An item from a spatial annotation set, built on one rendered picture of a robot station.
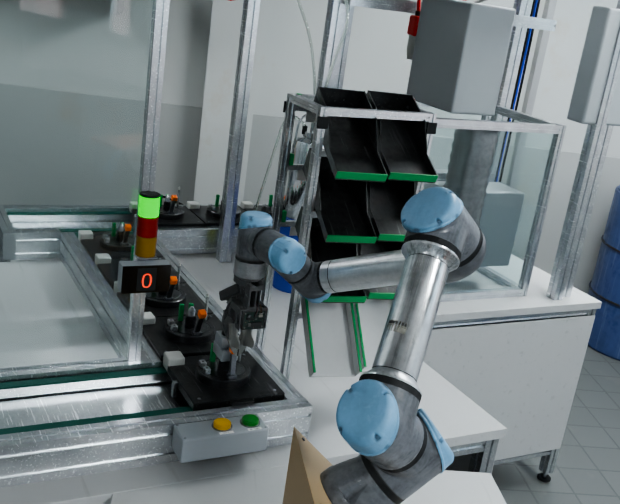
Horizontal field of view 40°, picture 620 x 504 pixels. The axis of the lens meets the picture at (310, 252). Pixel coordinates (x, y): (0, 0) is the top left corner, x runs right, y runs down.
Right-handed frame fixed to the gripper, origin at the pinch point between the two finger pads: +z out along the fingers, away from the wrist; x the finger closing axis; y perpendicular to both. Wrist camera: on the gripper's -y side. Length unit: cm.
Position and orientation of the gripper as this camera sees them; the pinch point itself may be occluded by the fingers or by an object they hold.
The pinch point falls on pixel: (236, 349)
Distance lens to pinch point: 207.8
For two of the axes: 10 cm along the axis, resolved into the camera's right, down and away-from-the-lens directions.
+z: -1.4, 9.4, 3.1
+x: 8.8, -0.3, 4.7
